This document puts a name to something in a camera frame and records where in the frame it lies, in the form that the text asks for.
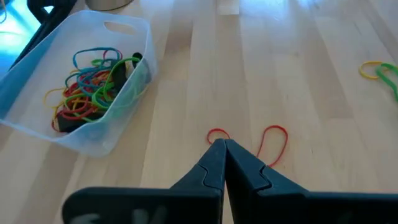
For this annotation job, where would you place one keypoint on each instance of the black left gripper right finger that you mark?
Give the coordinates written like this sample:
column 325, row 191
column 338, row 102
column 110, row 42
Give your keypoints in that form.
column 311, row 208

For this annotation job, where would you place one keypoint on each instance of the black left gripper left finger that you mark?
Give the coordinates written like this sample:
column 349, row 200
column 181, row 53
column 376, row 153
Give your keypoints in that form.
column 140, row 205

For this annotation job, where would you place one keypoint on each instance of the long red rubber band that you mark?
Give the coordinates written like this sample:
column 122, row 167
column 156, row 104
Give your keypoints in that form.
column 275, row 126

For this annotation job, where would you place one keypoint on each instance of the green rubber band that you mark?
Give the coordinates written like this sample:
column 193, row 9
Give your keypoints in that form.
column 74, row 98
column 124, row 60
column 385, row 79

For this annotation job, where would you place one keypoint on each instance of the yellow rubber band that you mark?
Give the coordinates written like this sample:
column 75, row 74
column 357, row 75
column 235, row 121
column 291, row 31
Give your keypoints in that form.
column 362, row 73
column 46, row 96

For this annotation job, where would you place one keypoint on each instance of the clear plastic bin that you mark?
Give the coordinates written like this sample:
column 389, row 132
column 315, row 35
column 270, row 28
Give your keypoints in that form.
column 133, row 93

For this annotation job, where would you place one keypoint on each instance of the blue rubber band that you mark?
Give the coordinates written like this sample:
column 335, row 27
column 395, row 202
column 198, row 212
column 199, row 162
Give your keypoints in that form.
column 81, row 79
column 96, row 48

